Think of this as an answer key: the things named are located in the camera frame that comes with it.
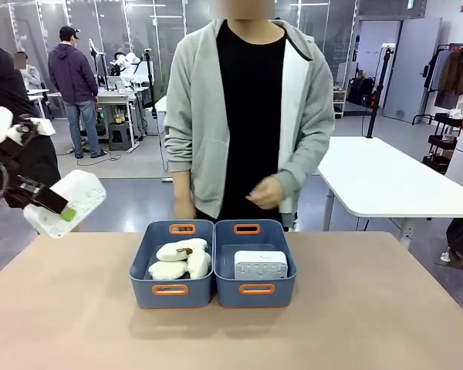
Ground white pastry packets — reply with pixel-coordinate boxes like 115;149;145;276
156;237;209;262

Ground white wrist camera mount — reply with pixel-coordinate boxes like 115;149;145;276
7;117;57;146

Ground black light stand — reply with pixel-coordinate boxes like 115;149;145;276
365;42;395;140

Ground white rectangular digital clock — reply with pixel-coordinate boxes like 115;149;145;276
22;169;108;239
234;250;289;281

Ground person's left forearm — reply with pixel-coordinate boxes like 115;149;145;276
275;115;336;201

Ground seated person in grey top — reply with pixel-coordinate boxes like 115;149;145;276
13;51;44;116

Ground black bags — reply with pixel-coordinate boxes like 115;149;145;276
346;76;376;108

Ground black rolling cart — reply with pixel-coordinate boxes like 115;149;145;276
422;112;463;174

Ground grey plastic step stool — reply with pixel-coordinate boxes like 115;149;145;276
107;123;136;151

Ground man in navy hoodie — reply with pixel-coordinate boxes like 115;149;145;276
47;25;108;160

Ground grey workbench desk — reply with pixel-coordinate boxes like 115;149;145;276
96;91;140;153

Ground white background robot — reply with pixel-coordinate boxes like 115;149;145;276
113;52;142;88

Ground large white table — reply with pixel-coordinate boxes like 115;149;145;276
316;135;463;242

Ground person's right forearm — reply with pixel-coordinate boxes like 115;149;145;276
164;130;196;204

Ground blue plastic basket orange handles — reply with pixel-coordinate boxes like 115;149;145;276
213;218;298;308
129;219;217;309

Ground person's right hand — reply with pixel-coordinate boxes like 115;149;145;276
174;200;197;221

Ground black clothes rack with garments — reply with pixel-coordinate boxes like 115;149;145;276
411;42;463;126

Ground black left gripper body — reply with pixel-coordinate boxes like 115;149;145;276
0;129;38;204

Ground small white shelf unit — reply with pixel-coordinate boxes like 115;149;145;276
333;89;348;119

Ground black camera tripod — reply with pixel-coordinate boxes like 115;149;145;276
144;48;160;136

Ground person in grey hoodie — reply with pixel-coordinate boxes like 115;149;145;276
163;0;336;232

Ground person's left hand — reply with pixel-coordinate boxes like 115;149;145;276
245;175;285;210

